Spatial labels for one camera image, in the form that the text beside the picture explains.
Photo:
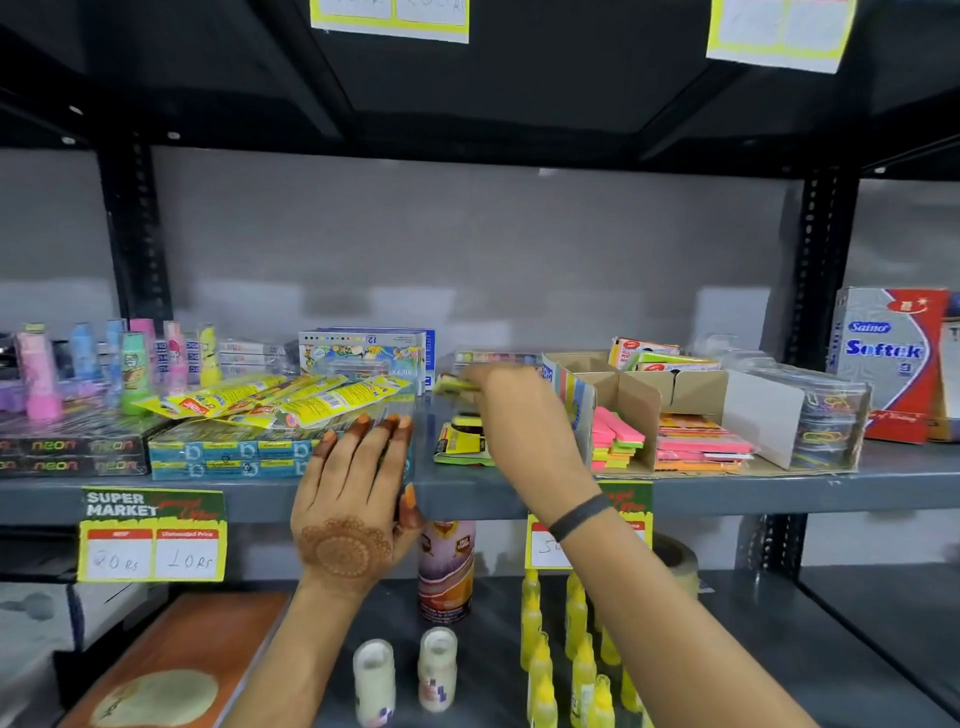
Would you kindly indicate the person's right hand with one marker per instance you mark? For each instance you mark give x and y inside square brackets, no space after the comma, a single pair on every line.
[532,435]

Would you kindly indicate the person's left hand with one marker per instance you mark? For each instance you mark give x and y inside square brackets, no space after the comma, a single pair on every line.
[345,510]

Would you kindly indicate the person's left middle finger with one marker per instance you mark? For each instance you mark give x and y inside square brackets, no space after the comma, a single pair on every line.
[382,446]

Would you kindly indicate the person's right fingers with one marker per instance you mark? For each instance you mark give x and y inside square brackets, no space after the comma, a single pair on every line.
[489,379]

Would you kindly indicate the person's left thumb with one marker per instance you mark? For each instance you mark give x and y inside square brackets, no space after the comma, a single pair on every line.
[412,511]

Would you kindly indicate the person's left little finger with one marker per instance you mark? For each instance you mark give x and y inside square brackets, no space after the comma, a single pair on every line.
[321,459]

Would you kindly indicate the yellow green packet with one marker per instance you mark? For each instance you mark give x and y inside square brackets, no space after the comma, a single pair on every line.
[452,386]

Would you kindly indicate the person's right forearm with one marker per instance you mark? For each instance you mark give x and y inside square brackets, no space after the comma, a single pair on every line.
[675,645]

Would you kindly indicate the person's left forearm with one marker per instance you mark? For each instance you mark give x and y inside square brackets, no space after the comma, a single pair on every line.
[300,660]

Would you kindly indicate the clear plastic case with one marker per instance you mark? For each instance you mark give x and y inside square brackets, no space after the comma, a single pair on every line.
[499,358]

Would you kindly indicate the yellow tube packet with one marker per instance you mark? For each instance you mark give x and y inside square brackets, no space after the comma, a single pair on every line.
[270,401]
[341,401]
[210,397]

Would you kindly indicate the blue box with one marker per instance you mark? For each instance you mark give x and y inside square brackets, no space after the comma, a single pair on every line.
[430,356]

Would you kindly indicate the printed spray can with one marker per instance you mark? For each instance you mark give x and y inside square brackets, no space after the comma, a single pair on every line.
[446,574]

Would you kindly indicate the yellow black packets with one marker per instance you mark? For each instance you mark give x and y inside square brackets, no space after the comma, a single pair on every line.
[459,444]

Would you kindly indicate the colourful crayon box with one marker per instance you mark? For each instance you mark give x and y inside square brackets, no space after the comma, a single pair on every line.
[360,356]

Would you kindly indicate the stack of blue boxes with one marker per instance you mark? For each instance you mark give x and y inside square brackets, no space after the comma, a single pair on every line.
[225,454]

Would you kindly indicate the stack of white boxes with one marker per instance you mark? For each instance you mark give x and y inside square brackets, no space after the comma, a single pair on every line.
[247,356]

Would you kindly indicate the yellow green price label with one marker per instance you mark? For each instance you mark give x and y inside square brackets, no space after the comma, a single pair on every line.
[544,551]
[150,536]

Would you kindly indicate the pink green sticky notes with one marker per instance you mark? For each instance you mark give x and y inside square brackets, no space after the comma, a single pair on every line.
[611,442]

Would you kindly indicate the white glue bottle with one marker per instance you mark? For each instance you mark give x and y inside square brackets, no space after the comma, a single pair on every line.
[373,682]
[437,669]

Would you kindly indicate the black wrist band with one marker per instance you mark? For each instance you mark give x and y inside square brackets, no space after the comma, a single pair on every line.
[579,517]

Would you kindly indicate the orange white packets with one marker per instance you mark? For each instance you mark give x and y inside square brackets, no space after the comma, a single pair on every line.
[652,354]

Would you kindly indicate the row of pastel bottles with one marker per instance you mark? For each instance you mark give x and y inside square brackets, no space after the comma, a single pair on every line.
[135,371]

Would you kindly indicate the open cardboard box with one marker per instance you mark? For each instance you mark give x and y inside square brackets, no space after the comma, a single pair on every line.
[697,394]

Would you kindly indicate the pink orange sticky notes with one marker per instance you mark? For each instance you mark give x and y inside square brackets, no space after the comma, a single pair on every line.
[701,446]

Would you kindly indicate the group of yellow glue bottles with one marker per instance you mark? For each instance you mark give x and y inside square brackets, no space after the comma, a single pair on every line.
[581,667]

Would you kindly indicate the black boxes with coloured print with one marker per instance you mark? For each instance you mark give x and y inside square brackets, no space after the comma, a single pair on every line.
[71,450]

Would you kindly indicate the beige tape roll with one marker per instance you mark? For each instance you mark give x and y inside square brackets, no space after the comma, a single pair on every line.
[679,562]

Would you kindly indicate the dark grey metal shelf rack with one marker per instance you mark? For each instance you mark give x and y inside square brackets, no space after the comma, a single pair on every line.
[525,105]

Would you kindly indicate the white cardboard box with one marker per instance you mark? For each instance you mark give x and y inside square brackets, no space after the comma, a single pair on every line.
[67,611]

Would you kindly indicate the clear boxes of paper clips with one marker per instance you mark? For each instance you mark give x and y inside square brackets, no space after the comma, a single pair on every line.
[825,416]

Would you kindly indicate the yellow white price label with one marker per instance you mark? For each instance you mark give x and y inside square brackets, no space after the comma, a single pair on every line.
[390,16]
[784,30]

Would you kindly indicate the white red carton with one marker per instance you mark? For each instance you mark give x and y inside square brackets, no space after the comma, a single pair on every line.
[885,360]

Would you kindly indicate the white orange carton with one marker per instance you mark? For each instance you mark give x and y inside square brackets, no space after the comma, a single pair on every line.
[949,375]

